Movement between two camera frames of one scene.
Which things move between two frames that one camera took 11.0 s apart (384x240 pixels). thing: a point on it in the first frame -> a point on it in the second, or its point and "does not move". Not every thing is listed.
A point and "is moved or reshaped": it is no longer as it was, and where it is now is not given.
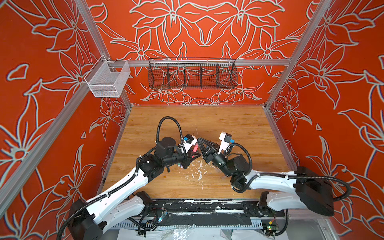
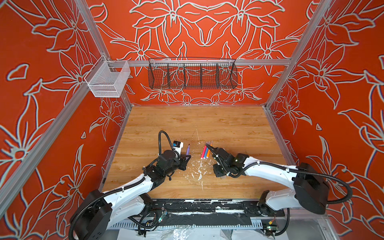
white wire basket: [107, 79] does not move
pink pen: [195, 148] is moved or reshaped
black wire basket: [192, 73] does not move
